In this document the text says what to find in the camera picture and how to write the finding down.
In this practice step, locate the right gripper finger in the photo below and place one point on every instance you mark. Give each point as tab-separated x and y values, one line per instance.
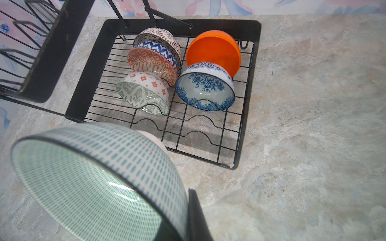
199	230

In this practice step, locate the pale green celadon bowl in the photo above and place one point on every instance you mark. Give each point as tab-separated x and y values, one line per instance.
104	182

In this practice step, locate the blue floral ceramic bowl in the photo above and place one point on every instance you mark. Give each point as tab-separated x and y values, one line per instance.
206	86

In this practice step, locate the green patterned ceramic bowl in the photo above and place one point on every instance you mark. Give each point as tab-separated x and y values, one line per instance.
145	91

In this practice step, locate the red patterned ceramic bowl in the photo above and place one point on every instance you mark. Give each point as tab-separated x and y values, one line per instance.
152	56

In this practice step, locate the orange plastic bowl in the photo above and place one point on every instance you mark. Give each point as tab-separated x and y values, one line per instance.
217	47

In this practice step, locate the white lattice pattern bowl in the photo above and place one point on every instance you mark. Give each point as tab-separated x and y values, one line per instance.
164	37

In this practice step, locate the black wire dish rack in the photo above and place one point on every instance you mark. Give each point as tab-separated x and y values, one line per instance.
36	41

